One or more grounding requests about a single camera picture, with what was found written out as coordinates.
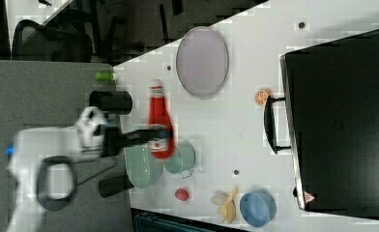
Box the black cylinder lower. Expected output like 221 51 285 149
99 176 133 198

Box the black office chair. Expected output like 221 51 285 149
12 19 93 63

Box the grey round plate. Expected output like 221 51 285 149
176 26 229 99

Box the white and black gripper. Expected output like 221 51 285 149
75 106 172 158

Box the black cylinder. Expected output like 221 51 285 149
89 91 132 115
99 176 133 198

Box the red ketchup bottle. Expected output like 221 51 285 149
148 79 175 160

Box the banana peel toy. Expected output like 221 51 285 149
210 186 238 224

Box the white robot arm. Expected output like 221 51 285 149
6 106 173 232

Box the left strawberry toy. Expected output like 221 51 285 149
175 188 190 201

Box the green small object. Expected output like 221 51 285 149
95 72 117 81

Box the orange slice toy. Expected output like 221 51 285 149
254 89 271 106

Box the green strainer basket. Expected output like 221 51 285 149
124 145 162 189

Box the green cup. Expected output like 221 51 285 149
163 140 196 179

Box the blue bowl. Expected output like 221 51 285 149
240 190 277 227

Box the silver toaster oven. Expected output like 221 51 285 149
279 29 379 220

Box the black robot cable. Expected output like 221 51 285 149
36 155 121 213

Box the black cylinder upper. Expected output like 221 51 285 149
89 91 132 115

